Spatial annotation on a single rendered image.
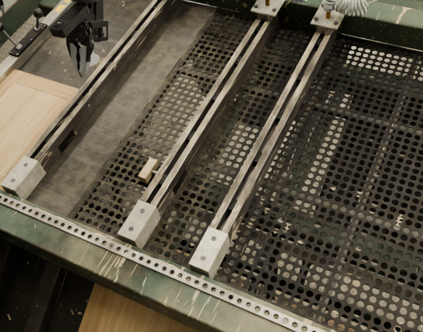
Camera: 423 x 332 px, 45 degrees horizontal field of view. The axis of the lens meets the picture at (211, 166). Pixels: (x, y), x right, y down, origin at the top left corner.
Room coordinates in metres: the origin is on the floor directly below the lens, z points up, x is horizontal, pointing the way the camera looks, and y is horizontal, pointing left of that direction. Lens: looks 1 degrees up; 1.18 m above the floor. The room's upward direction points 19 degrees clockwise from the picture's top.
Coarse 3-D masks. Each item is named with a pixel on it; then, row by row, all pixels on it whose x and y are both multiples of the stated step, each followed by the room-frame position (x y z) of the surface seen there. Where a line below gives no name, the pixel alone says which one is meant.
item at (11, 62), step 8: (56, 8) 2.20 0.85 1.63; (64, 8) 2.19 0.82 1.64; (48, 16) 2.17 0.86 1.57; (56, 16) 2.16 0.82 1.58; (48, 24) 2.14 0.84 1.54; (48, 32) 2.15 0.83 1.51; (40, 40) 2.12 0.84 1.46; (32, 48) 2.09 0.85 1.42; (8, 56) 2.05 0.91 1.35; (24, 56) 2.07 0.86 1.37; (0, 64) 2.03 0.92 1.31; (8, 64) 2.02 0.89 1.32; (16, 64) 2.04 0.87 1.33; (0, 72) 2.00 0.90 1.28; (8, 72) 2.02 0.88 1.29; (0, 80) 1.99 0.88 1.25
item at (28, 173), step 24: (168, 0) 2.09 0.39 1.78; (144, 24) 2.01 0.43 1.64; (120, 48) 1.96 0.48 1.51; (96, 72) 1.88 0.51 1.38; (120, 72) 1.94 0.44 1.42; (96, 96) 1.85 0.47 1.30; (72, 120) 1.77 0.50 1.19; (48, 144) 1.71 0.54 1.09; (24, 168) 1.66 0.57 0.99; (48, 168) 1.73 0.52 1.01; (24, 192) 1.66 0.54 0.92
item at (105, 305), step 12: (96, 288) 1.70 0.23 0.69; (96, 300) 1.70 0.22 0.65; (108, 300) 1.68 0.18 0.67; (120, 300) 1.67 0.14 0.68; (132, 300) 1.66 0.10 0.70; (84, 312) 1.71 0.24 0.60; (96, 312) 1.69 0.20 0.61; (108, 312) 1.68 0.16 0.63; (120, 312) 1.67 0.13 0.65; (132, 312) 1.65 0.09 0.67; (144, 312) 1.64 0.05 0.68; (156, 312) 1.63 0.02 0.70; (84, 324) 1.70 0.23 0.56; (96, 324) 1.69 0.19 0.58; (108, 324) 1.68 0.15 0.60; (120, 324) 1.66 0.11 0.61; (132, 324) 1.65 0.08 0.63; (144, 324) 1.64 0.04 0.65; (156, 324) 1.62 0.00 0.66; (168, 324) 1.61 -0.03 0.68; (180, 324) 1.60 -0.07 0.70
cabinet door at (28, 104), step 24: (24, 72) 2.01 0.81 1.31; (0, 96) 1.95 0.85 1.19; (24, 96) 1.94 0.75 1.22; (48, 96) 1.92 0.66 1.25; (72, 96) 1.90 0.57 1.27; (0, 120) 1.88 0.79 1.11; (24, 120) 1.87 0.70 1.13; (48, 120) 1.85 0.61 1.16; (0, 144) 1.81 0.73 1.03; (24, 144) 1.80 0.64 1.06; (0, 168) 1.75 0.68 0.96
